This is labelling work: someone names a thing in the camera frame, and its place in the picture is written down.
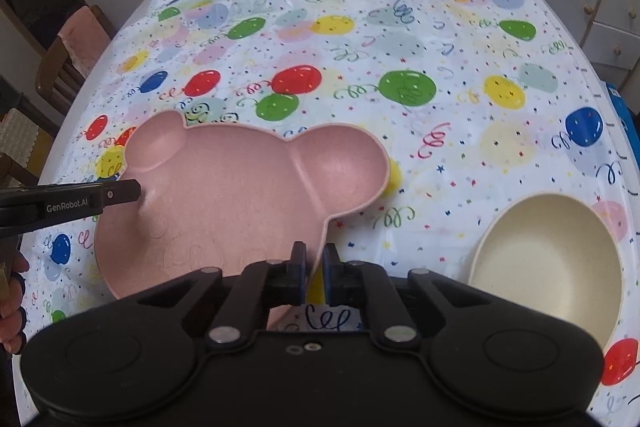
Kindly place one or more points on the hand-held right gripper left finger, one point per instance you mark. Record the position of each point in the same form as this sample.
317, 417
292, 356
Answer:
299, 269

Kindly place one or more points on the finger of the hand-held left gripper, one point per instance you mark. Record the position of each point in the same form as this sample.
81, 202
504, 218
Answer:
122, 194

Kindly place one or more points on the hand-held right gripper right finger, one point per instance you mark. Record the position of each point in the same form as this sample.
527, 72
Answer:
330, 272

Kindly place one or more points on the pink bear-shaped plate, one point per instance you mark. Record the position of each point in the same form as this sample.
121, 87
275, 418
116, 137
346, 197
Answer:
225, 187

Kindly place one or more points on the cream bowl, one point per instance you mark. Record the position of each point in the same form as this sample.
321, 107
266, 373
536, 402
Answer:
545, 257

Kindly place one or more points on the person's left hand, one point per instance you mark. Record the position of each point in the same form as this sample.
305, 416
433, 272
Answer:
11, 332

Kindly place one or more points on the chair with patterned cushion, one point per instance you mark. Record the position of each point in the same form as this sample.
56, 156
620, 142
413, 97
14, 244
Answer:
20, 137

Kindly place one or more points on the brown wooden chair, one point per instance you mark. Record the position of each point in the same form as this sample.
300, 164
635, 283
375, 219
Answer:
55, 72

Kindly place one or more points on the pink towel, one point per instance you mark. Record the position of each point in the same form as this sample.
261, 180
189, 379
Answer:
85, 37

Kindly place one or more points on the balloon printed tablecloth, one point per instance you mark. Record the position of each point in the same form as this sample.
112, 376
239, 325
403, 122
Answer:
400, 32

